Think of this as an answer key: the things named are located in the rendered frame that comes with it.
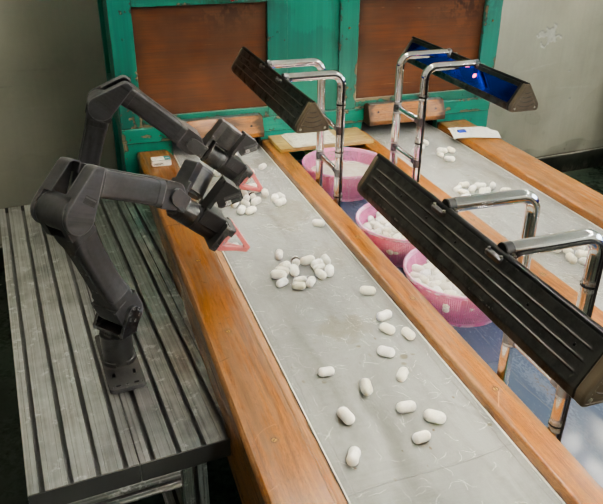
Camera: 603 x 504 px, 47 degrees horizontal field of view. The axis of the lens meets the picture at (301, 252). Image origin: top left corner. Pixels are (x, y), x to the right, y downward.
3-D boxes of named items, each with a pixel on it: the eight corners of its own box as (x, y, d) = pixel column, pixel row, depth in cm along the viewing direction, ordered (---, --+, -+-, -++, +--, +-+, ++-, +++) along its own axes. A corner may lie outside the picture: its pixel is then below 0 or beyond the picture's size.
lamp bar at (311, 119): (296, 134, 155) (296, 102, 151) (231, 71, 207) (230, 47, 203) (329, 131, 157) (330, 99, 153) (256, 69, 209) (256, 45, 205)
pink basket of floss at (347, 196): (364, 212, 205) (365, 183, 201) (286, 195, 216) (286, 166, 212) (397, 183, 226) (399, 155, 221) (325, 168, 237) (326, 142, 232)
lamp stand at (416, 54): (411, 219, 201) (425, 65, 180) (382, 193, 218) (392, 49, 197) (468, 211, 206) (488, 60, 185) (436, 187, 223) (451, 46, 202)
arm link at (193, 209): (199, 201, 151) (173, 185, 147) (211, 201, 146) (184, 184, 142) (185, 229, 149) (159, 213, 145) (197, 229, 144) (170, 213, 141)
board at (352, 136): (280, 153, 224) (280, 149, 223) (268, 139, 237) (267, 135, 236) (373, 143, 233) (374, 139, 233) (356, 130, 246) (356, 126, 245)
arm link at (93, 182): (159, 175, 143) (41, 152, 117) (193, 184, 139) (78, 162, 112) (147, 232, 145) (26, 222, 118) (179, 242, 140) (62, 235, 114)
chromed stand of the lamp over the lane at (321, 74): (280, 238, 190) (279, 76, 169) (261, 209, 206) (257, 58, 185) (344, 229, 195) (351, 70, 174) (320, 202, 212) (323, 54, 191)
